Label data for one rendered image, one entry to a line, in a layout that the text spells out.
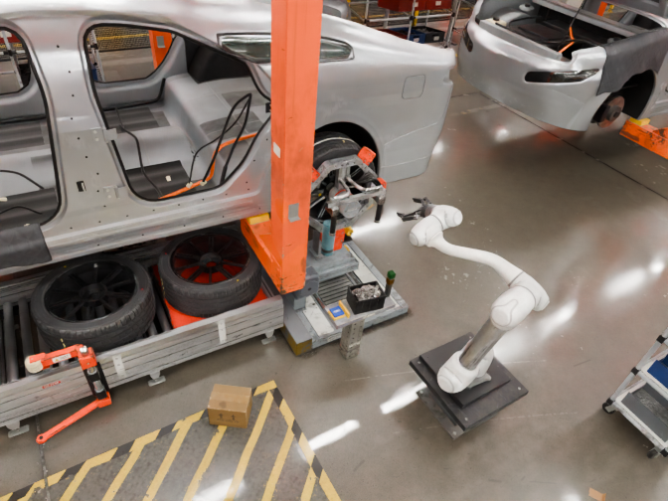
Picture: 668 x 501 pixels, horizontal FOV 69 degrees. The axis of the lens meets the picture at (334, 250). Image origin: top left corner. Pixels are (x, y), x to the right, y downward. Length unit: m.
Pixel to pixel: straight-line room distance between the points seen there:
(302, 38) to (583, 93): 3.31
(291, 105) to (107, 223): 1.29
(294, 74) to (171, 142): 1.66
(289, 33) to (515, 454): 2.58
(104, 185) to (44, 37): 0.73
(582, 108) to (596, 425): 2.79
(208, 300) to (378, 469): 1.39
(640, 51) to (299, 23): 3.60
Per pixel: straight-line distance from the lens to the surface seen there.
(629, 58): 5.11
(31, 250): 2.98
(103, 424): 3.22
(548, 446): 3.38
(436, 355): 3.06
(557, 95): 4.99
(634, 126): 5.97
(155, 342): 3.00
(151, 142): 3.68
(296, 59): 2.20
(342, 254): 3.72
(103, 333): 3.01
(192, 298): 3.09
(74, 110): 2.65
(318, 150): 3.09
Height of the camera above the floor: 2.66
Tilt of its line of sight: 41 degrees down
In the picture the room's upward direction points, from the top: 6 degrees clockwise
